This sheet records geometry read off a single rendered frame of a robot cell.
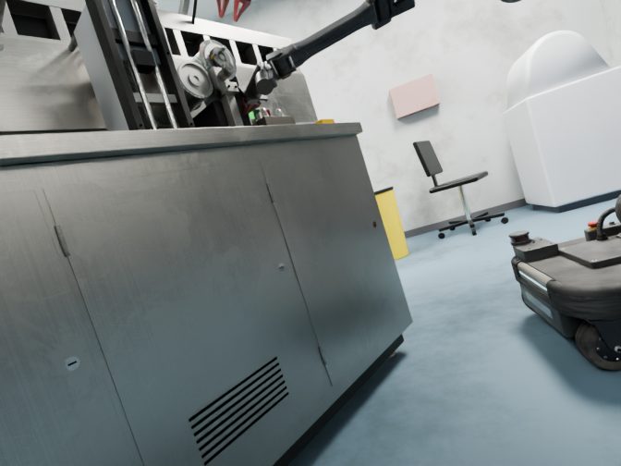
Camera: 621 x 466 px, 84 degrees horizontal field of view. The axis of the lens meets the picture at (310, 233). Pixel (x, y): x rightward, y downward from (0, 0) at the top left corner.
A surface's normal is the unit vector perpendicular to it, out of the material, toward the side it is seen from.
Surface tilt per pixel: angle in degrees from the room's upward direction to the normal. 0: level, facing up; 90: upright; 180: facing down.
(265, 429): 90
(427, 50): 90
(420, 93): 90
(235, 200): 90
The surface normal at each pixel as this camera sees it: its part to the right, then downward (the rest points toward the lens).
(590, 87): -0.22, 0.14
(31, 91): 0.70, -0.18
